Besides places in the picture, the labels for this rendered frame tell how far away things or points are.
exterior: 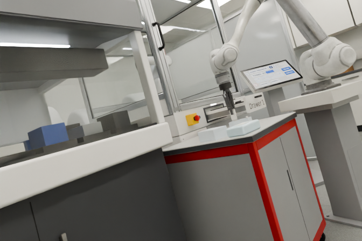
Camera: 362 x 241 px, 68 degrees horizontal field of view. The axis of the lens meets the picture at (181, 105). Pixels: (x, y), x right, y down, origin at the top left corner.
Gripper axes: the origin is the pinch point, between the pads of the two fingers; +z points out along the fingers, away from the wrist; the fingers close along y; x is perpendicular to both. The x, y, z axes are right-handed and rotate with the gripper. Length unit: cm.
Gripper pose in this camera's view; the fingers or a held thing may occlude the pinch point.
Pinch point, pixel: (233, 114)
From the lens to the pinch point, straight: 168.2
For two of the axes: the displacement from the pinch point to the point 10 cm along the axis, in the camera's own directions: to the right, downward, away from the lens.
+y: 4.5, -0.8, 8.9
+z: 2.7, 9.6, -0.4
